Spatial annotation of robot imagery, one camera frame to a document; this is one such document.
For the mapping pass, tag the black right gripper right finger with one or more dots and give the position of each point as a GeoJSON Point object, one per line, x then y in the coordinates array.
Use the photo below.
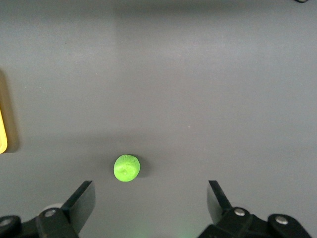
{"type": "Point", "coordinates": [218, 205]}

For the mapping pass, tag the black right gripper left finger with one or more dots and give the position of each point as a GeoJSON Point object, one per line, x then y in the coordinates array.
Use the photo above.
{"type": "Point", "coordinates": [81, 205]}

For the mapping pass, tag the dark grey table cover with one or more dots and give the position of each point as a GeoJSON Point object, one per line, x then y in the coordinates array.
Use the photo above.
{"type": "Point", "coordinates": [173, 74]}

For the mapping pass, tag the yellow plastic tray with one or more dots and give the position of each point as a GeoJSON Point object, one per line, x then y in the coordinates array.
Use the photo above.
{"type": "Point", "coordinates": [2, 129]}

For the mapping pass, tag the green apple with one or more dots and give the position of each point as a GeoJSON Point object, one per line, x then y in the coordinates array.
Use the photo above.
{"type": "Point", "coordinates": [126, 168]}

